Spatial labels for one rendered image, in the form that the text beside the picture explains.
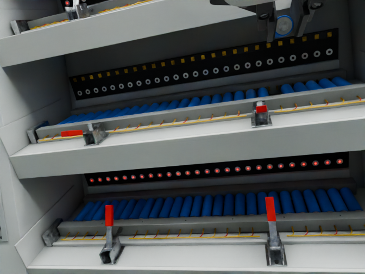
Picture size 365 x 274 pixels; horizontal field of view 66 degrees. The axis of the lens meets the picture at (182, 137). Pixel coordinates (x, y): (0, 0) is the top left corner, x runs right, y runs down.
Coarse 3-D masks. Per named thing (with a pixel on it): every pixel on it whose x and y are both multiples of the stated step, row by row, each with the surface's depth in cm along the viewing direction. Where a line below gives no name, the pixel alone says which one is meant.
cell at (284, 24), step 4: (280, 16) 26; (284, 16) 26; (288, 16) 26; (280, 20) 26; (284, 20) 26; (288, 20) 26; (292, 20) 26; (280, 24) 26; (284, 24) 26; (288, 24) 26; (292, 24) 26; (276, 28) 26; (280, 28) 26; (284, 28) 26; (288, 28) 26; (292, 28) 26; (276, 32) 27; (280, 32) 27; (284, 32) 26; (288, 32) 26; (276, 36) 29; (280, 36) 28
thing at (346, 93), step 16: (272, 96) 43; (288, 96) 42; (304, 96) 41; (320, 96) 41; (336, 96) 40; (352, 96) 40; (160, 112) 47; (176, 112) 46; (192, 112) 45; (208, 112) 45; (224, 112) 44; (240, 112) 44; (48, 128) 52; (64, 128) 51; (80, 128) 50; (112, 128) 49; (144, 128) 46
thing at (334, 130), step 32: (320, 64) 51; (128, 96) 61; (0, 128) 48; (32, 128) 53; (192, 128) 44; (224, 128) 41; (256, 128) 39; (288, 128) 38; (320, 128) 37; (352, 128) 36; (32, 160) 48; (64, 160) 47; (96, 160) 46; (128, 160) 44; (160, 160) 43; (192, 160) 42; (224, 160) 41
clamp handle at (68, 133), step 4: (88, 124) 46; (92, 124) 46; (92, 128) 46; (64, 132) 39; (68, 132) 39; (72, 132) 40; (76, 132) 41; (80, 132) 42; (84, 132) 43; (88, 132) 44; (64, 136) 40
